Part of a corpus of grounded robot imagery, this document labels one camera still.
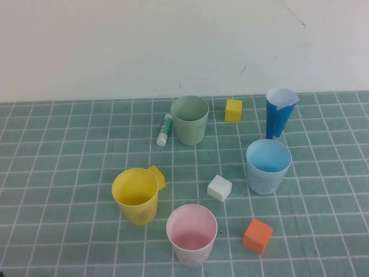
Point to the green plastic cup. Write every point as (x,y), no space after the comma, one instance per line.
(188,132)

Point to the yellow plastic cup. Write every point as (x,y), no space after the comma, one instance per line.
(138,213)

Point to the light blue plastic cup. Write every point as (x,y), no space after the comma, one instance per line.
(262,181)

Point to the pink plastic cup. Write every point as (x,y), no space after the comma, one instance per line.
(187,255)

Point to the green white glue stick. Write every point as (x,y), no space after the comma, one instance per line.
(165,127)

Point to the yellow foam cube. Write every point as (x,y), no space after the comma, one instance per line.
(233,111)
(160,176)

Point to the white foam cube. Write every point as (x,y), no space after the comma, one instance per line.
(219,187)

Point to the blue paper cone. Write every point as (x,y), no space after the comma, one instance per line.
(276,121)

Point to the orange foam cube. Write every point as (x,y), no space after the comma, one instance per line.
(256,235)

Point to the teal grid tablecloth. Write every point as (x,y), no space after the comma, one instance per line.
(57,173)

